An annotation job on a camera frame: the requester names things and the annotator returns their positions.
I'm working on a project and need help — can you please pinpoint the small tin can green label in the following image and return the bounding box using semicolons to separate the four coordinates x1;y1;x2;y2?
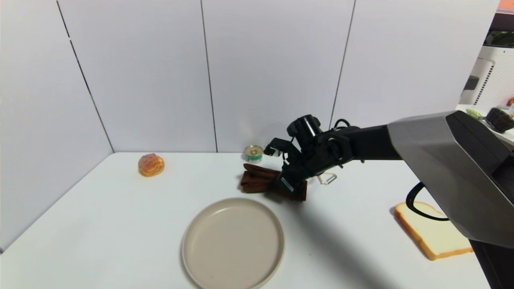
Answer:
244;145;264;164

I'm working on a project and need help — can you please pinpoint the golden cream puff pastry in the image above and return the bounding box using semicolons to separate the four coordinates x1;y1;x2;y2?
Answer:
138;153;165;177

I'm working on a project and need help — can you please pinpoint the white perforated cabinet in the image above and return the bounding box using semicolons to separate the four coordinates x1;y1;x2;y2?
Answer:
459;45;514;114

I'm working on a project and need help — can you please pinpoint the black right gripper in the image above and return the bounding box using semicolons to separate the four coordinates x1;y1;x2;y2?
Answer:
269;164;314;200

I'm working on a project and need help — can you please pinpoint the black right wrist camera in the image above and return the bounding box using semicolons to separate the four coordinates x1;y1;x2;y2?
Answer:
264;138;300;161

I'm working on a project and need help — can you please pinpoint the brown cloth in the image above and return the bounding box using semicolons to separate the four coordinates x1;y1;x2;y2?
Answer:
240;163;308;201

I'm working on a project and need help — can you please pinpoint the black bristle brush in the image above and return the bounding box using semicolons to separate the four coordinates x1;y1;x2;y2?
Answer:
485;107;514;133

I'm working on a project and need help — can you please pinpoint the dark monitor screen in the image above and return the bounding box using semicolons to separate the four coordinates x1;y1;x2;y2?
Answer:
483;13;514;48

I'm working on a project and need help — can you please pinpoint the white side desk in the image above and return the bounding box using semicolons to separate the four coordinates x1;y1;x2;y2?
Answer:
456;104;514;147

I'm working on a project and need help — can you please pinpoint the white toast bread slice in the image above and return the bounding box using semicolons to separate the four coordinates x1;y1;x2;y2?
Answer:
393;201;474;261

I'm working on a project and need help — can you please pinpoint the beige round plate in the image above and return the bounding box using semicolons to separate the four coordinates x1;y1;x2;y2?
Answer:
182;197;285;289

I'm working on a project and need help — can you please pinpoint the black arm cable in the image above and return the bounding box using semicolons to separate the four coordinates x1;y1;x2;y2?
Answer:
406;182;449;222

